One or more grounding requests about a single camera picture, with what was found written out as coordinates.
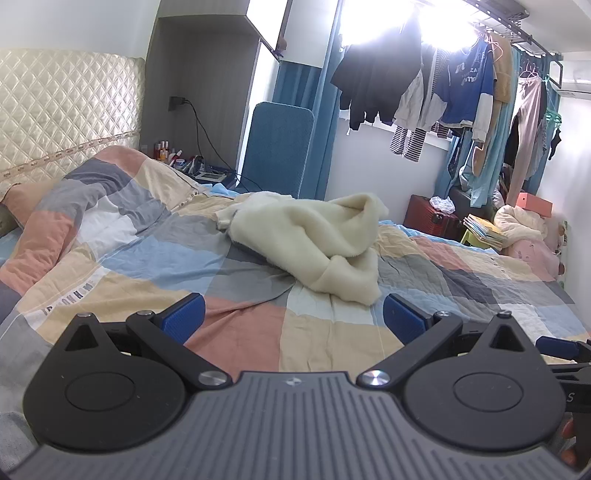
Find black hanging jacket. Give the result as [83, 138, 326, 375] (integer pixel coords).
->
[331, 21, 422, 131]

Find pink plush pile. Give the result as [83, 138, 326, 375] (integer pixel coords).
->
[494, 205, 568, 283]

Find cream quilted headboard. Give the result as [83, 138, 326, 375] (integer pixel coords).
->
[0, 49, 145, 191]

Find stack of books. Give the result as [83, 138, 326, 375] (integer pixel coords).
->
[462, 214, 507, 251]

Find striped hanging cloth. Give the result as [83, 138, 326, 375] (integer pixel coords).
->
[390, 126, 427, 163]

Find patchwork quilt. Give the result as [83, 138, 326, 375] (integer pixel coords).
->
[0, 145, 590, 416]

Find black power cable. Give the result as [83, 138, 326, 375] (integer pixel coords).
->
[181, 96, 242, 183]

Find bedside clutter bottles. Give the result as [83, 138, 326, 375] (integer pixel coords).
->
[153, 140, 228, 183]

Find blue hanging jersey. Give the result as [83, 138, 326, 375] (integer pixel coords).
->
[434, 38, 495, 144]

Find grey bedside shelf unit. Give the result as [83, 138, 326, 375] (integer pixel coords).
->
[139, 0, 288, 172]

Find beige hanging trousers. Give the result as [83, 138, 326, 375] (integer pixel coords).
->
[506, 75, 542, 206]

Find cream striped fleece sweater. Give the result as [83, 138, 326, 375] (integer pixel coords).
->
[215, 192, 389, 306]

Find blue upholstered chair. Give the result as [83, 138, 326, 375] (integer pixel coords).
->
[239, 102, 315, 198]

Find blue curtain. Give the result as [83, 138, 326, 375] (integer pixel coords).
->
[273, 0, 344, 200]

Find orange box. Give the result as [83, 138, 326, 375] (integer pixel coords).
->
[516, 192, 553, 218]

